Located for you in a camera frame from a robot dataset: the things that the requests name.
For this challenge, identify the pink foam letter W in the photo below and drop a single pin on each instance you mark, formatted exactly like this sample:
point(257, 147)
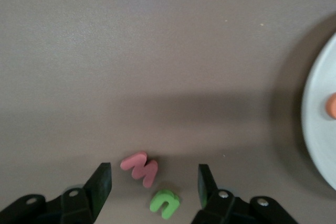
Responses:
point(137, 167)

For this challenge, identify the beige brown plate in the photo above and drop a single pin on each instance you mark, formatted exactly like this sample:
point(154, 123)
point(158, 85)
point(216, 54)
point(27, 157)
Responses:
point(317, 142)

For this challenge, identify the green foam letter U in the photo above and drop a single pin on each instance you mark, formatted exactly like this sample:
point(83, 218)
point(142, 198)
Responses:
point(157, 203)

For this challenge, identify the orange foam digit 6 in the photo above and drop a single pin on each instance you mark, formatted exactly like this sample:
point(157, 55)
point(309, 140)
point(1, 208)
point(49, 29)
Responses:
point(331, 106)

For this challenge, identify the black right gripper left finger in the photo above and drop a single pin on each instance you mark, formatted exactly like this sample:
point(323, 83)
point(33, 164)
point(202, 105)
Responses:
point(78, 205)

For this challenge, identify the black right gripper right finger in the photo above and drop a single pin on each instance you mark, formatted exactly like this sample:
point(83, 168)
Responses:
point(218, 208)

